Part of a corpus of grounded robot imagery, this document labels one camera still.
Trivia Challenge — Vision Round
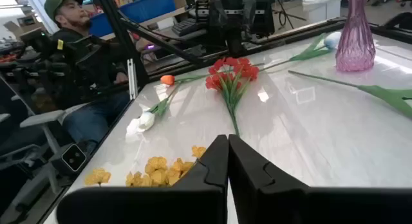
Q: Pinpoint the orange tulip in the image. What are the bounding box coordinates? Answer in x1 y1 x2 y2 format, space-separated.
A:
160 72 226 87
288 70 412 119

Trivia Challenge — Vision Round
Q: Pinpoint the table-level camera box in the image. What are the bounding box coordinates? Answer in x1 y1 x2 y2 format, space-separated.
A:
51 142 88 177

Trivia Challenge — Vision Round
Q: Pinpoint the light blue tulip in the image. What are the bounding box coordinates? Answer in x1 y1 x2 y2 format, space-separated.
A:
259 31 342 73

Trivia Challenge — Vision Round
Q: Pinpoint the blue plastic bin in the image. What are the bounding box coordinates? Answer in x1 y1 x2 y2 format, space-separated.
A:
88 0 177 38

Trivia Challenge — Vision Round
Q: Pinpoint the purple glass vase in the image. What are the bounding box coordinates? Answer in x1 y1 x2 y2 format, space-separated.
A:
335 0 377 73

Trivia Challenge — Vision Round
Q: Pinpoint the white tulip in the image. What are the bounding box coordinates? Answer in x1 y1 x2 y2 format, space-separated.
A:
125 82 183 143

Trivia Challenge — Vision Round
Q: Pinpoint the large veined yellow flower bunch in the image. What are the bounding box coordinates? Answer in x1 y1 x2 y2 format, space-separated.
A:
84 145 207 188

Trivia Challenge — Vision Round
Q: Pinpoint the white bin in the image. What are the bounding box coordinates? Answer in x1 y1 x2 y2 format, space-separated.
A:
302 0 344 24

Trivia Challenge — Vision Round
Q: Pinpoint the black frame post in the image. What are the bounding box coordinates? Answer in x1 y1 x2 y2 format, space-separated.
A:
91 0 209 89

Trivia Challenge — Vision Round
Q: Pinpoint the grey office chair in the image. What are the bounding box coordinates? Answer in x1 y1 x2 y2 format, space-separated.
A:
0 75 88 224

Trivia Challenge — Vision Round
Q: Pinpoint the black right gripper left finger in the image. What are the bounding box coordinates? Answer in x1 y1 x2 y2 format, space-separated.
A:
56 135 230 224

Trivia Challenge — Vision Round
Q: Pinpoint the person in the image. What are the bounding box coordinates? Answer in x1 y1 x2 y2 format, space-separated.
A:
44 0 138 154

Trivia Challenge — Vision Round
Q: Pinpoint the red flower bunch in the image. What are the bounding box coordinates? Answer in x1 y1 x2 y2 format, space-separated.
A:
205 56 260 137

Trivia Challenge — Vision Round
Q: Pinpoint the black keyboard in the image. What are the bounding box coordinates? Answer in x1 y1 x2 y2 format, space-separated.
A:
171 17 207 37

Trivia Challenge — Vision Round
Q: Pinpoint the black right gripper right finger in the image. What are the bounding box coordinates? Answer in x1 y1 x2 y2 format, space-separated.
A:
229 135 412 224

